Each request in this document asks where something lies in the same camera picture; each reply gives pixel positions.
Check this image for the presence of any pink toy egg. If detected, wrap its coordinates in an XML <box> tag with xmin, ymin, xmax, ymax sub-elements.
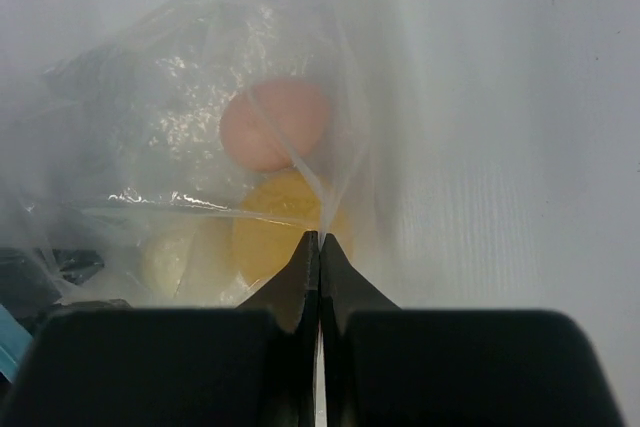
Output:
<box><xmin>220</xmin><ymin>78</ymin><xmax>332</xmax><ymax>172</ymax></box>

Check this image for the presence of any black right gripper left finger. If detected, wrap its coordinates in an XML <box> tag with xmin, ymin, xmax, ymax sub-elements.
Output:
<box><xmin>1</xmin><ymin>232</ymin><xmax>319</xmax><ymax>426</ymax></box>

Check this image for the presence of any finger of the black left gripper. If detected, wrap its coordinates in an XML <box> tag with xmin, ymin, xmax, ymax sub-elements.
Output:
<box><xmin>1</xmin><ymin>247</ymin><xmax>130</xmax><ymax>332</ymax></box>

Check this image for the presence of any yellow toy vegetable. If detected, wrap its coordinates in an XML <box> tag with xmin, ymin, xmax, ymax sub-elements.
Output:
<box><xmin>231</xmin><ymin>170</ymin><xmax>322</xmax><ymax>286</ymax></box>

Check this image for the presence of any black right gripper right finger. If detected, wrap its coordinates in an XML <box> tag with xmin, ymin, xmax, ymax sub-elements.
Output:
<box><xmin>319</xmin><ymin>236</ymin><xmax>624</xmax><ymax>426</ymax></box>

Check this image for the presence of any white toy garlic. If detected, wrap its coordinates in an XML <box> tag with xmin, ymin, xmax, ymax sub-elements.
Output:
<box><xmin>142</xmin><ymin>219</ymin><xmax>237</xmax><ymax>306</ymax></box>

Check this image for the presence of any clear zip top bag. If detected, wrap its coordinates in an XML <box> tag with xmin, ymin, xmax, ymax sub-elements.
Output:
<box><xmin>1</xmin><ymin>0</ymin><xmax>384</xmax><ymax>307</ymax></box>

